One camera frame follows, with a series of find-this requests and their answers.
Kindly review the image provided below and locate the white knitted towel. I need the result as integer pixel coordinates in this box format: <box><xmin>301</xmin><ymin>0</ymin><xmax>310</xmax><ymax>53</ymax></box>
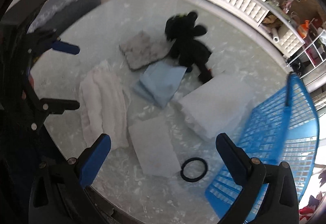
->
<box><xmin>79</xmin><ymin>60</ymin><xmax>130</xmax><ymax>150</ymax></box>

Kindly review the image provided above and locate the grey speckled cloth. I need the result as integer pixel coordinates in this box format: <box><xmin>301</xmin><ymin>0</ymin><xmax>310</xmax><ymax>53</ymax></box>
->
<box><xmin>119</xmin><ymin>31</ymin><xmax>170</xmax><ymax>71</ymax></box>

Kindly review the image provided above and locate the grey cushioned chair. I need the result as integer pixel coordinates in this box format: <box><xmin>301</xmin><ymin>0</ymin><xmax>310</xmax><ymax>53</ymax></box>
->
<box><xmin>28</xmin><ymin>0</ymin><xmax>101</xmax><ymax>35</ymax></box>

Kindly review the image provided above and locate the blue plastic basket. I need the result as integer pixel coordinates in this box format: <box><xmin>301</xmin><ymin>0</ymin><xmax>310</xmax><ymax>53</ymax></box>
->
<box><xmin>205</xmin><ymin>73</ymin><xmax>319</xmax><ymax>223</ymax></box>

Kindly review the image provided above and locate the small white folded cloth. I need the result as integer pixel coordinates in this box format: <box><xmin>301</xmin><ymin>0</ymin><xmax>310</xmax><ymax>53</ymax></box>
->
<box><xmin>128</xmin><ymin>117</ymin><xmax>181</xmax><ymax>178</ymax></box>

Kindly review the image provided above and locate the large white folded cloth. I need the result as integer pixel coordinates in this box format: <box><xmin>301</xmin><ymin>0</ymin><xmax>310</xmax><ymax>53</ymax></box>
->
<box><xmin>177</xmin><ymin>74</ymin><xmax>254</xmax><ymax>141</ymax></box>

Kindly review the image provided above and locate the light blue folded cloth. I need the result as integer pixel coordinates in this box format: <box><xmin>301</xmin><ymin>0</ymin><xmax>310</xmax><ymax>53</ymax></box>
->
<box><xmin>133</xmin><ymin>61</ymin><xmax>187</xmax><ymax>108</ymax></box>

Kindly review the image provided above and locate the black dragon plush toy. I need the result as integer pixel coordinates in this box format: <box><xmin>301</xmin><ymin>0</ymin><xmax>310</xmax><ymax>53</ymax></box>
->
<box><xmin>165</xmin><ymin>11</ymin><xmax>213</xmax><ymax>84</ymax></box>

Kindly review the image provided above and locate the white metal shelf rack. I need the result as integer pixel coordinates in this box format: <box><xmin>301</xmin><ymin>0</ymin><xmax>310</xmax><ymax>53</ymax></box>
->
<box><xmin>286</xmin><ymin>27</ymin><xmax>325</xmax><ymax>92</ymax></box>

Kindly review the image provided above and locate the white paper towel roll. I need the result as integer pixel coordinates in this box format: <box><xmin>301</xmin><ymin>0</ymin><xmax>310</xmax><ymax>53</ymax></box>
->
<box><xmin>271</xmin><ymin>28</ymin><xmax>280</xmax><ymax>43</ymax></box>

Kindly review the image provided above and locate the orange bag on cabinet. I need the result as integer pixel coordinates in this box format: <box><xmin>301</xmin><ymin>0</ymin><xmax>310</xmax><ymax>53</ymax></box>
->
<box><xmin>297</xmin><ymin>20</ymin><xmax>309</xmax><ymax>39</ymax></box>

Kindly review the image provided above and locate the white tufted tv cabinet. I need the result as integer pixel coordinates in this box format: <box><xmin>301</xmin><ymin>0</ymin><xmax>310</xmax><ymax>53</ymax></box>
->
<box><xmin>207</xmin><ymin>0</ymin><xmax>304</xmax><ymax>58</ymax></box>

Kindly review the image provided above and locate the black ring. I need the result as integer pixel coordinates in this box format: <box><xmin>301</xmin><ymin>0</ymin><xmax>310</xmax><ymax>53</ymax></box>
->
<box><xmin>180</xmin><ymin>157</ymin><xmax>209</xmax><ymax>183</ymax></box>

